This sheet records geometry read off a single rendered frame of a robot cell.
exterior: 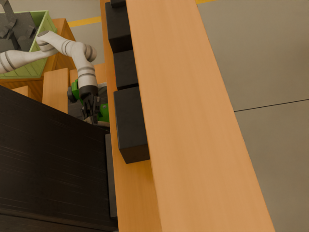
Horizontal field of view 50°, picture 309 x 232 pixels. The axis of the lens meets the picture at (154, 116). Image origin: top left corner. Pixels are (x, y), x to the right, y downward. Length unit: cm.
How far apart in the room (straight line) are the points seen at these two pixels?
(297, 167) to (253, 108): 56
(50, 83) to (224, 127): 164
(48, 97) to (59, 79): 12
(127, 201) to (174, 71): 42
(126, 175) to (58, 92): 115
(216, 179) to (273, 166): 219
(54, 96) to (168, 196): 158
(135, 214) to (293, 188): 182
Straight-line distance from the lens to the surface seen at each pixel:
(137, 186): 74
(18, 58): 169
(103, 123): 130
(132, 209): 73
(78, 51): 138
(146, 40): 41
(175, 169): 31
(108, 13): 100
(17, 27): 225
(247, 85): 284
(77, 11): 385
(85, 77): 133
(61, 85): 187
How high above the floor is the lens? 222
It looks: 55 degrees down
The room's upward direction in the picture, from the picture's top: 14 degrees counter-clockwise
